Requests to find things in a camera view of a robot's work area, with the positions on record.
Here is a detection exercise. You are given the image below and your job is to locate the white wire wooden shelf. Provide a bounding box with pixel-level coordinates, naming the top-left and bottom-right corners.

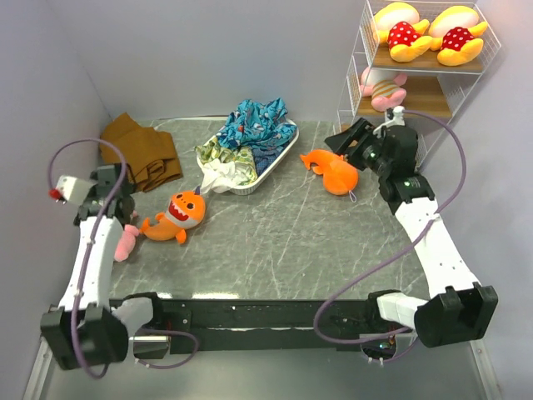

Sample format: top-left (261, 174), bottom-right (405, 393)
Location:
top-left (335, 0), bottom-right (503, 169)

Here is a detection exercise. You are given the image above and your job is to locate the blue patterned cloth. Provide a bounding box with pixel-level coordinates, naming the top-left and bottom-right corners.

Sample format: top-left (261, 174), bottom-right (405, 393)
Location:
top-left (217, 97), bottom-right (296, 158)

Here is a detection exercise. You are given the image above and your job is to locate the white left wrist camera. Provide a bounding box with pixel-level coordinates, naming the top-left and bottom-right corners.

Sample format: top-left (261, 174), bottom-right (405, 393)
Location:
top-left (48, 175), bottom-right (96, 206)

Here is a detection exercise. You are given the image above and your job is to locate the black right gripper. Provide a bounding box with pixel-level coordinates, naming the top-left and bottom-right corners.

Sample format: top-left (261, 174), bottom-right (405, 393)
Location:
top-left (324, 117), bottom-right (391, 178)

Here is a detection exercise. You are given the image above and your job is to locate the yellow plush red dotted dress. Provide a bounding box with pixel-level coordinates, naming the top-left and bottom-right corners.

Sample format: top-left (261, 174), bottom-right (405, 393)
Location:
top-left (428, 5), bottom-right (488, 67)

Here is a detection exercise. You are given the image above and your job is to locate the orange fox plush toy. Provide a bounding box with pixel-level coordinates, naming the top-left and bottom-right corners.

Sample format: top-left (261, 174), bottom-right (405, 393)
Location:
top-left (139, 187), bottom-right (206, 244)

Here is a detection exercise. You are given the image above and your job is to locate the brown folded cloth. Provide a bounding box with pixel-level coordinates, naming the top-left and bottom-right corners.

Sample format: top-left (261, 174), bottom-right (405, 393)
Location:
top-left (101, 113), bottom-right (182, 193)

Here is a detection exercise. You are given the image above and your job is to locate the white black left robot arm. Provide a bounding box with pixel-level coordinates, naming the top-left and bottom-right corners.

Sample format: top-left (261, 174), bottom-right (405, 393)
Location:
top-left (40, 163), bottom-right (166, 371)

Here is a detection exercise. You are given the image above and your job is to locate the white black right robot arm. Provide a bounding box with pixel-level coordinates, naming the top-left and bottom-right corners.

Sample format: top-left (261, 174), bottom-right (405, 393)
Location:
top-left (325, 118), bottom-right (498, 348)

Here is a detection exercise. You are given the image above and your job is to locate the green white patterned cloth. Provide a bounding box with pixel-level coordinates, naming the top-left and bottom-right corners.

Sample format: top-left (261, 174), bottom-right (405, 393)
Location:
top-left (195, 136), bottom-right (258, 195)

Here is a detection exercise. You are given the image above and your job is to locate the pink pig plush striped shirt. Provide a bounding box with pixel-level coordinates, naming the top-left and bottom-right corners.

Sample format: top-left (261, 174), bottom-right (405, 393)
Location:
top-left (360, 67), bottom-right (408, 112)

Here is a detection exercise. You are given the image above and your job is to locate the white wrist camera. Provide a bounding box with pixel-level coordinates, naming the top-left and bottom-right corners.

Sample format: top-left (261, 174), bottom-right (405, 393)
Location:
top-left (48, 175), bottom-right (96, 206)
top-left (373, 106), bottom-right (405, 138)

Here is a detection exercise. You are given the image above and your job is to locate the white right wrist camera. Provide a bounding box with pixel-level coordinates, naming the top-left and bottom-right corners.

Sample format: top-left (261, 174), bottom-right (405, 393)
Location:
top-left (373, 106), bottom-right (405, 138)

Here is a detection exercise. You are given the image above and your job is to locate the orange whale plush toy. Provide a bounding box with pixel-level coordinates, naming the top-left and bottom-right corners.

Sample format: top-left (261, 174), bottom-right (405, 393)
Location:
top-left (300, 149), bottom-right (359, 203)

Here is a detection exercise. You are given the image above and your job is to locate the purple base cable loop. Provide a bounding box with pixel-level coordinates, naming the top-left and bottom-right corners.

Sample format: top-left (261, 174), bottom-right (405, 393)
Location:
top-left (133, 331), bottom-right (201, 371)

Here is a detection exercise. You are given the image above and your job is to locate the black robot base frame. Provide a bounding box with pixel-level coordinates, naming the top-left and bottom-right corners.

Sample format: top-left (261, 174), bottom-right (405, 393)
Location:
top-left (41, 297), bottom-right (442, 355)

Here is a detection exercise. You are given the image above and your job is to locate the white plastic laundry basket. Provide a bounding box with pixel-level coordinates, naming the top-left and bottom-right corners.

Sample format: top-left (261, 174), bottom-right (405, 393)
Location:
top-left (195, 117), bottom-right (301, 197)

